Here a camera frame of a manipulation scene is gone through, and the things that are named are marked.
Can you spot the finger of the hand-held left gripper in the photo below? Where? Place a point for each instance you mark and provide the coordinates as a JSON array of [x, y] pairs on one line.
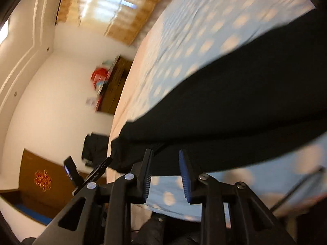
[[72, 174]]

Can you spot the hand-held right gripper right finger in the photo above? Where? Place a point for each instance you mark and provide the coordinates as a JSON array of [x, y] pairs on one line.
[[184, 176]]

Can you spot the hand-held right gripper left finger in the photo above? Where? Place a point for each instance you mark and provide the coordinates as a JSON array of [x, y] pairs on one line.
[[147, 181]]

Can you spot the black pants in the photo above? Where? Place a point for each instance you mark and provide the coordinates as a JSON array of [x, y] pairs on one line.
[[230, 107]]

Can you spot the brown wooden door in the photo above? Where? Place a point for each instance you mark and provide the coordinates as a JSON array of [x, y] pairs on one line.
[[53, 163]]

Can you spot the black folding chair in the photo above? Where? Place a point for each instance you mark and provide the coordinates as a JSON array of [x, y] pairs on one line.
[[94, 145]]

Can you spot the red gold door ornament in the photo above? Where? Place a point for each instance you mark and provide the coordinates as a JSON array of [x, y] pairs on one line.
[[43, 180]]

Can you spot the blue mat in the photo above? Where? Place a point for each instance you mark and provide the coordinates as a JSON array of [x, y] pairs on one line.
[[33, 213]]

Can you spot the pink quilted bed cover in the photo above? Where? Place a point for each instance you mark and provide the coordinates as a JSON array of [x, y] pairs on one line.
[[122, 112]]

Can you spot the brown wooden desk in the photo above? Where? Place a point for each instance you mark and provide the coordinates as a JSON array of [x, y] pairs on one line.
[[115, 91]]

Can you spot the red gift bag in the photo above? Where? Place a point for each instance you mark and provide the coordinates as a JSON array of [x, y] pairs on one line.
[[99, 76]]

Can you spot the white gift bag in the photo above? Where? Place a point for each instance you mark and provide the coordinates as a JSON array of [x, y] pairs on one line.
[[109, 63]]

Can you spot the dark metal rod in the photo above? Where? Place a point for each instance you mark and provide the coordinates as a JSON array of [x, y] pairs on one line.
[[296, 190]]

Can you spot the blue polka dot bed sheet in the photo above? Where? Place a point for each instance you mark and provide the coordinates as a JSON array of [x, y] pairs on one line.
[[194, 46]]

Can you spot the beige patterned curtain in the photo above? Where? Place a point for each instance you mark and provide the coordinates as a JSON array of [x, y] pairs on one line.
[[122, 28]]

